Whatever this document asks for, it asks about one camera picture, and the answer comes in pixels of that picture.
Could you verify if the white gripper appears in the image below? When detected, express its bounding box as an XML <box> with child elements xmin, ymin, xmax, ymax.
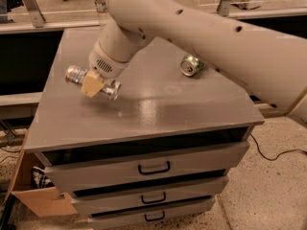
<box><xmin>82</xmin><ymin>42</ymin><xmax>128</xmax><ymax>98</ymax></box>

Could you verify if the silver blue redbull can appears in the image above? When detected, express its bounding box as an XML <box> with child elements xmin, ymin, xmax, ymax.
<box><xmin>65</xmin><ymin>65</ymin><xmax>121</xmax><ymax>101</ymax></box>

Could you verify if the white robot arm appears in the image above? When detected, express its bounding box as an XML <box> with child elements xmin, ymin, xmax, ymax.
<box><xmin>89</xmin><ymin>0</ymin><xmax>307</xmax><ymax>124</ymax></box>

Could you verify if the green soda can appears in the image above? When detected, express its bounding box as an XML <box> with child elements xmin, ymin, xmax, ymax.
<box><xmin>180</xmin><ymin>54</ymin><xmax>205</xmax><ymax>77</ymax></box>

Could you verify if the top grey drawer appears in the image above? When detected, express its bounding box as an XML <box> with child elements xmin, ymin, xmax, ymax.
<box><xmin>45</xmin><ymin>141</ymin><xmax>249</xmax><ymax>192</ymax></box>

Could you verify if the grey drawer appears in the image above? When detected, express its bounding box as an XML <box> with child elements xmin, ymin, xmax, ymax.
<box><xmin>72</xmin><ymin>175</ymin><xmax>228</xmax><ymax>215</ymax></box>
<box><xmin>45</xmin><ymin>141</ymin><xmax>249</xmax><ymax>192</ymax></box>
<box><xmin>88</xmin><ymin>196</ymin><xmax>215</xmax><ymax>230</ymax></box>

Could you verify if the grey drawer cabinet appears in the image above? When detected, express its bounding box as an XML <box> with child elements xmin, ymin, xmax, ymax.
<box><xmin>23</xmin><ymin>26</ymin><xmax>266</xmax><ymax>230</ymax></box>

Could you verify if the brown cardboard box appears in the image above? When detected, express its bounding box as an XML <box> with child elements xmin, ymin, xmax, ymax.
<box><xmin>5</xmin><ymin>132</ymin><xmax>77</xmax><ymax>218</ymax></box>

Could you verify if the middle grey drawer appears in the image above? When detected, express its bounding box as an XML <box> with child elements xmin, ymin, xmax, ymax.
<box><xmin>72</xmin><ymin>175</ymin><xmax>228</xmax><ymax>215</ymax></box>

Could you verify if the bottom grey drawer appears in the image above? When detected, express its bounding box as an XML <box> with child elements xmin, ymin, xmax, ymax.
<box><xmin>88</xmin><ymin>196</ymin><xmax>215</xmax><ymax>230</ymax></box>

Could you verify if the left metal railing post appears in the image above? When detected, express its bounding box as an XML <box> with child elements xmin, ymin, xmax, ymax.
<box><xmin>23</xmin><ymin>0</ymin><xmax>45</xmax><ymax>28</ymax></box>

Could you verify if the metal railing post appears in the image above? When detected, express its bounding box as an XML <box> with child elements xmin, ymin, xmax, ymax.
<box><xmin>23</xmin><ymin>0</ymin><xmax>45</xmax><ymax>28</ymax></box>
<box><xmin>217</xmin><ymin>0</ymin><xmax>231</xmax><ymax>16</ymax></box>

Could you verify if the right metal railing post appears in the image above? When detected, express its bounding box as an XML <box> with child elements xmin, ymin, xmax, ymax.
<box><xmin>217</xmin><ymin>0</ymin><xmax>231</xmax><ymax>16</ymax></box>

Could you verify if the black floor cable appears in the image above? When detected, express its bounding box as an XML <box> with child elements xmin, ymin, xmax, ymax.
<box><xmin>249</xmin><ymin>133</ymin><xmax>307</xmax><ymax>162</ymax></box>

